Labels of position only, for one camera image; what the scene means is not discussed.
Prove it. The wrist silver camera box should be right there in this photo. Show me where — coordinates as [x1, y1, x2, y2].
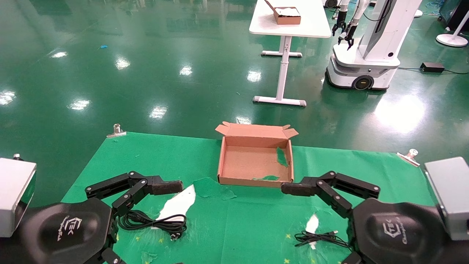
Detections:
[424, 157, 469, 241]
[0, 154, 37, 238]

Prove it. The black charger with thin cable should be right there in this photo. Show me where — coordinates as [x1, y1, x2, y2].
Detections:
[294, 230, 353, 251]

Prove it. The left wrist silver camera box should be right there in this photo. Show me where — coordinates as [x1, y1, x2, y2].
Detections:
[0, 154, 37, 238]

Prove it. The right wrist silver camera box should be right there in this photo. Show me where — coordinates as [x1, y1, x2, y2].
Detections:
[424, 157, 469, 241]

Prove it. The black power cord with plug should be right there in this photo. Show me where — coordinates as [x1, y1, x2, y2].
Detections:
[117, 210, 188, 241]

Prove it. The small brown box with papers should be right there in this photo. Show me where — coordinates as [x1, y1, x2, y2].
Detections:
[265, 0, 302, 25]

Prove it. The black floor cable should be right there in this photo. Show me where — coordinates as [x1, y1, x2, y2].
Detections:
[398, 67, 469, 75]

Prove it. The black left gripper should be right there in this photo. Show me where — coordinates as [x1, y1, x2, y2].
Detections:
[0, 170, 184, 264]

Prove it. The white standing desk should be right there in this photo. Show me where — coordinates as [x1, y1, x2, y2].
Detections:
[249, 0, 332, 107]

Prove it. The white round stand base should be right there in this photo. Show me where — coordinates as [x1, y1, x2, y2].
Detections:
[436, 11, 469, 47]

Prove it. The open brown cardboard box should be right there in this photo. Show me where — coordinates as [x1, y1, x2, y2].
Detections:
[215, 122, 299, 188]

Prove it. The torn green table cloth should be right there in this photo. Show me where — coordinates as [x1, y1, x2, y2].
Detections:
[60, 132, 436, 264]

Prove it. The upright green cloth scrap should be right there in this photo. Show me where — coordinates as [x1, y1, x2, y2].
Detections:
[276, 147, 290, 168]

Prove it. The background robot black gripper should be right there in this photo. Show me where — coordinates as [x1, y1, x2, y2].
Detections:
[339, 21, 357, 50]
[332, 10, 347, 36]

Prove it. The metal table clamp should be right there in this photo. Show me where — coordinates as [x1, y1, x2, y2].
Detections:
[107, 124, 127, 138]
[397, 148, 421, 167]

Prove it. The black power brick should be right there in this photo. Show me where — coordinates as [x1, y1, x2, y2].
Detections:
[420, 62, 445, 73]

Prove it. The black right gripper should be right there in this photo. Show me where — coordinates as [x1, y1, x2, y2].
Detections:
[281, 170, 469, 264]

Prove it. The white wheeled background robot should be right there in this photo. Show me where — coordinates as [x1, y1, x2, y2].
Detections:
[325, 0, 424, 91]

